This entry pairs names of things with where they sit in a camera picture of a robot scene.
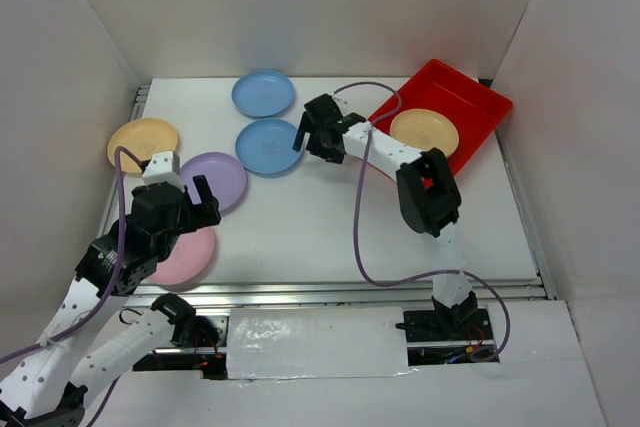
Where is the blue plate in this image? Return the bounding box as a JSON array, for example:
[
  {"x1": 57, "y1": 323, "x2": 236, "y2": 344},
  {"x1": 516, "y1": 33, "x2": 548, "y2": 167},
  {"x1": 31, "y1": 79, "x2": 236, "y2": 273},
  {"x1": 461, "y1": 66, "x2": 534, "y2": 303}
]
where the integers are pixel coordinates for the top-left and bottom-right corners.
[
  {"x1": 235, "y1": 118, "x2": 301, "y2": 176},
  {"x1": 231, "y1": 70, "x2": 295, "y2": 118}
]

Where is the purple plate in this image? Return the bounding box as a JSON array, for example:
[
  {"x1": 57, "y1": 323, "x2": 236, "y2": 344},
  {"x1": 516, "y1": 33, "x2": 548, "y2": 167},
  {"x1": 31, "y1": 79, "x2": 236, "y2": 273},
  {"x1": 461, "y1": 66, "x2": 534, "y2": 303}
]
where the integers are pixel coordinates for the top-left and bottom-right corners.
[{"x1": 180, "y1": 152, "x2": 247, "y2": 213}]

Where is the pink plate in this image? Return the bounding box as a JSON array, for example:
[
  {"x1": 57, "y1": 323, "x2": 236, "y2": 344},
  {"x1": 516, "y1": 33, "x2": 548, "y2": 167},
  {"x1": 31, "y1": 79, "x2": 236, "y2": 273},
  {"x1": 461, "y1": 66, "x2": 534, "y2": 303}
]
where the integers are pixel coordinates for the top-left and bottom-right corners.
[{"x1": 147, "y1": 227, "x2": 215, "y2": 286}]

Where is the orange plate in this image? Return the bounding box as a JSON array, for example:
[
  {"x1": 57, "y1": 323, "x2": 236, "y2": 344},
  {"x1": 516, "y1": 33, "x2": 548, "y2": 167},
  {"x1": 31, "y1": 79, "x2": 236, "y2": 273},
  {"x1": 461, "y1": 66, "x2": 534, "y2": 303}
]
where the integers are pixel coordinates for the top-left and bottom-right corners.
[
  {"x1": 107, "y1": 118, "x2": 179, "y2": 166},
  {"x1": 390, "y1": 109, "x2": 460, "y2": 157}
]

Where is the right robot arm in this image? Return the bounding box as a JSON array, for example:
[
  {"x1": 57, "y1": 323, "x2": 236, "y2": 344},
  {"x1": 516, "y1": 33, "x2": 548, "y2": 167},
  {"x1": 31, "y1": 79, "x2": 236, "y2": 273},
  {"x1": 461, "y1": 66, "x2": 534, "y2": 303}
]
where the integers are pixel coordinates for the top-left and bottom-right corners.
[{"x1": 293, "y1": 94, "x2": 478, "y2": 339}]

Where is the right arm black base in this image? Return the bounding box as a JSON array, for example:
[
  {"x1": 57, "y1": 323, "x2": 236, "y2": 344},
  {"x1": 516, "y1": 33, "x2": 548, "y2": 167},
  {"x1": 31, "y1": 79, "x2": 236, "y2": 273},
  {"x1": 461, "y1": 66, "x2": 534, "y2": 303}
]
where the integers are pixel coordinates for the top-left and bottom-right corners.
[{"x1": 395, "y1": 308, "x2": 494, "y2": 343}]

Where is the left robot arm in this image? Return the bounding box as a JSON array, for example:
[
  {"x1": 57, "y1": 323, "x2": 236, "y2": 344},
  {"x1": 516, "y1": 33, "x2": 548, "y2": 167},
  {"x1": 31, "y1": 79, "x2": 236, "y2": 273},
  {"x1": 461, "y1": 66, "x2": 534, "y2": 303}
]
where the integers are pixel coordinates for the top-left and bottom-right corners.
[{"x1": 1, "y1": 175, "x2": 221, "y2": 426}]

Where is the red plastic bin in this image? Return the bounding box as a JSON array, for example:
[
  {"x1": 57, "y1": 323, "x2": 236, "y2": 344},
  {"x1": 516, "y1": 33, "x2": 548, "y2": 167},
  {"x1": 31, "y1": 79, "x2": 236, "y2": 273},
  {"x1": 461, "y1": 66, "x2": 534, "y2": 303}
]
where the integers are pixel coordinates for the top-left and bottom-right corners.
[{"x1": 399, "y1": 59, "x2": 513, "y2": 174}]

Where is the white taped cover panel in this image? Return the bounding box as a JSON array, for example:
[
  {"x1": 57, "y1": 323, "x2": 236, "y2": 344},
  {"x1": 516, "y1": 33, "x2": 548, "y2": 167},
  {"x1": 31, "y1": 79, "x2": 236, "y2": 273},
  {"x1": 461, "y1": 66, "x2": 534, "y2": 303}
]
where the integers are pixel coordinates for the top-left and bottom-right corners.
[{"x1": 226, "y1": 307, "x2": 410, "y2": 380}]

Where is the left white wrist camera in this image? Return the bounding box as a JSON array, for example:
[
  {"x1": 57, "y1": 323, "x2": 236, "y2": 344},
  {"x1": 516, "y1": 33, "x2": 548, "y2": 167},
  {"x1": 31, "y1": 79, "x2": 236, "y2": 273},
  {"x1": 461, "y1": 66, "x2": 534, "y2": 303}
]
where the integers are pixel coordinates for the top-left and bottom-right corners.
[{"x1": 141, "y1": 151, "x2": 184, "y2": 191}]

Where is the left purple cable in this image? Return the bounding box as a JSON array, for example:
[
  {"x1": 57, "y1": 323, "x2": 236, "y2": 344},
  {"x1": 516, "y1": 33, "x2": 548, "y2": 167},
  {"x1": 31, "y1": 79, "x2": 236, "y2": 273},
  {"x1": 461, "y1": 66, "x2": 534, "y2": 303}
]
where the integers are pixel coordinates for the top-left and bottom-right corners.
[{"x1": 0, "y1": 145, "x2": 151, "y2": 427}]

